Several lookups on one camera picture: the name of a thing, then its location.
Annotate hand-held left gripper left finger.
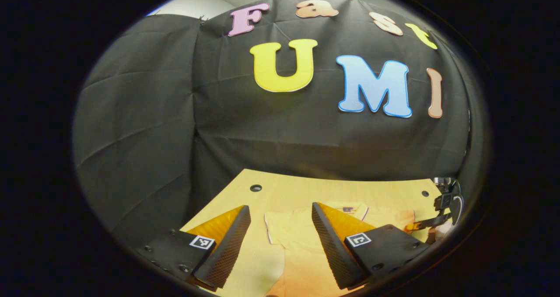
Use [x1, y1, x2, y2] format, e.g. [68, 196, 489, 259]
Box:
[136, 205, 252, 291]

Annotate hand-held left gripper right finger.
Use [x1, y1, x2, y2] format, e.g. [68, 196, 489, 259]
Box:
[311, 202, 431, 290]

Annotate orange T-shirt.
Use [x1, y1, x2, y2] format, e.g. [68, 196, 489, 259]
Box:
[264, 201, 438, 297]

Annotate black backdrop cloth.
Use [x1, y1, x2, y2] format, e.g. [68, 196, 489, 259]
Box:
[72, 0, 474, 245]

